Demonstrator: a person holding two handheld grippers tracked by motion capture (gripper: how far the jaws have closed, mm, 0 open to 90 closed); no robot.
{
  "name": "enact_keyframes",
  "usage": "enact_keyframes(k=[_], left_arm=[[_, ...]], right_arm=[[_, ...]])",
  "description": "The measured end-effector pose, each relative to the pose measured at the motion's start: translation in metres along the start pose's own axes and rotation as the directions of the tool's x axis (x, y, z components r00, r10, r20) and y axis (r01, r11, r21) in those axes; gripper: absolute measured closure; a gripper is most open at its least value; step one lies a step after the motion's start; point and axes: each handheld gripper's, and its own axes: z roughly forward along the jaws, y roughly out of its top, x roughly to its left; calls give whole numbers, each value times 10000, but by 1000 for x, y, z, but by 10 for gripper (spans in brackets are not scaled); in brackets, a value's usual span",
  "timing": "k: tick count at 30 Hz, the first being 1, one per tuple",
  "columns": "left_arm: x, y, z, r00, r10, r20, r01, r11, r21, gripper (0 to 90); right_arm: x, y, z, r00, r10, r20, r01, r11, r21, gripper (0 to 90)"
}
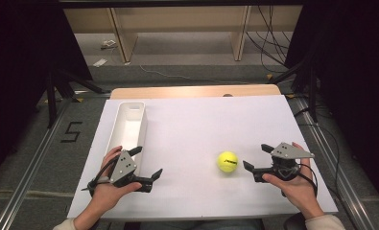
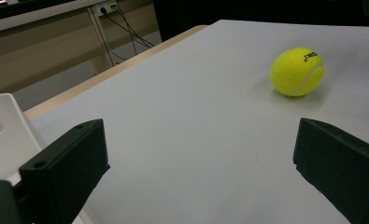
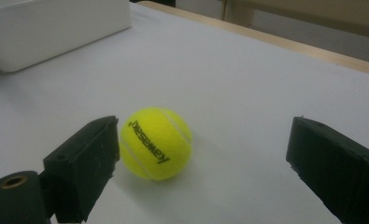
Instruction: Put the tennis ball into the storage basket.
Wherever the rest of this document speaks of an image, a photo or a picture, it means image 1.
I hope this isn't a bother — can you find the black curtain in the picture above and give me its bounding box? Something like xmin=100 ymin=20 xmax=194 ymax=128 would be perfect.
xmin=284 ymin=0 xmax=379 ymax=205
xmin=0 ymin=0 xmax=94 ymax=190

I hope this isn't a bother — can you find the tangle of black cables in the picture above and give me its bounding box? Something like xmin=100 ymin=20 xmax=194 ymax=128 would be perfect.
xmin=245 ymin=4 xmax=294 ymax=75

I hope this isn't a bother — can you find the person's left hand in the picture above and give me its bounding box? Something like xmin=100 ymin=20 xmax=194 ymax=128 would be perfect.
xmin=89 ymin=145 xmax=144 ymax=211

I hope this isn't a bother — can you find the left hand-held gripper black cable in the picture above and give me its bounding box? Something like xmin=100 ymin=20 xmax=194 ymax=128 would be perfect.
xmin=81 ymin=156 xmax=119 ymax=196

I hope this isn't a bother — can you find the black floor cable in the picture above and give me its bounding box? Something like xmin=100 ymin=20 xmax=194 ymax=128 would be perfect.
xmin=296 ymin=123 xmax=354 ymax=224

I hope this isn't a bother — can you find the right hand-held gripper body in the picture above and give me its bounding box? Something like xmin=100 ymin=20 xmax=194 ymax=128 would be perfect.
xmin=253 ymin=142 xmax=316 ymax=184

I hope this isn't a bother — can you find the short aluminium rail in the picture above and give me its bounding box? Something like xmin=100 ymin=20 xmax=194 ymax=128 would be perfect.
xmin=71 ymin=90 xmax=112 ymax=99

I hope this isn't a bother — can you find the black tripod stand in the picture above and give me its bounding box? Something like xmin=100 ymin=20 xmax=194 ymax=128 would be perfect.
xmin=268 ymin=60 xmax=320 ymax=123
xmin=46 ymin=68 xmax=107 ymax=128

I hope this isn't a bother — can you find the hand-held gripper black cable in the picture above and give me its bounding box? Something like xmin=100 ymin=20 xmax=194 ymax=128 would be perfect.
xmin=81 ymin=156 xmax=119 ymax=196
xmin=296 ymin=163 xmax=320 ymax=197

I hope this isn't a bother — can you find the light wooden desk back panel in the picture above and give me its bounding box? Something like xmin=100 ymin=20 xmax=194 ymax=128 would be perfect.
xmin=63 ymin=5 xmax=303 ymax=33

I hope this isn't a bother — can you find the small white device with cable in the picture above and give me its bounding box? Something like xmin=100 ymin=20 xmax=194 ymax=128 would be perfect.
xmin=100 ymin=39 xmax=118 ymax=51

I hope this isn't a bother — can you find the right hand-held gripper black cable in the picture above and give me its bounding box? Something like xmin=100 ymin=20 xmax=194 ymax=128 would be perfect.
xmin=296 ymin=163 xmax=320 ymax=197

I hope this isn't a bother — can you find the yellow tennis ball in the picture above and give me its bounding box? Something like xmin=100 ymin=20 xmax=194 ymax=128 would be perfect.
xmin=216 ymin=150 xmax=239 ymax=173

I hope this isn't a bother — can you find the white paper scrap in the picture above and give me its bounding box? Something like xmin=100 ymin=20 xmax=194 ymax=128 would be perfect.
xmin=92 ymin=57 xmax=108 ymax=68

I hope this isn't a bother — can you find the light wooden desk leg panel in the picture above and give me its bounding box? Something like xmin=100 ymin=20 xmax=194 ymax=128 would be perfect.
xmin=106 ymin=8 xmax=139 ymax=64
xmin=229 ymin=5 xmax=252 ymax=62

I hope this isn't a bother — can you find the light wooden table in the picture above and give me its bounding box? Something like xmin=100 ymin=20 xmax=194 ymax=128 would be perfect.
xmin=109 ymin=83 xmax=282 ymax=100

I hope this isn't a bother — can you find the thin white floor cable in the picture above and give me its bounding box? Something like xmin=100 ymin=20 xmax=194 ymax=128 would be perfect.
xmin=139 ymin=65 xmax=250 ymax=85

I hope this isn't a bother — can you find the person's right hand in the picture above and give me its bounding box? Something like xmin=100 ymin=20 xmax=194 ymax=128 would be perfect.
xmin=262 ymin=142 xmax=325 ymax=220

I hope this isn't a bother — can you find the white plastic bin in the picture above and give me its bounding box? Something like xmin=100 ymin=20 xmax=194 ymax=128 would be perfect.
xmin=105 ymin=100 xmax=149 ymax=177

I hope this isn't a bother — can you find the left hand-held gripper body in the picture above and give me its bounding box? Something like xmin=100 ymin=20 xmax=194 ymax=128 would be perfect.
xmin=109 ymin=149 xmax=154 ymax=194

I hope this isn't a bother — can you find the long aluminium rail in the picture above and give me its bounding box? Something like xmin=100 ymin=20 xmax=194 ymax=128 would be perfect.
xmin=291 ymin=95 xmax=378 ymax=230
xmin=0 ymin=97 xmax=75 ymax=230

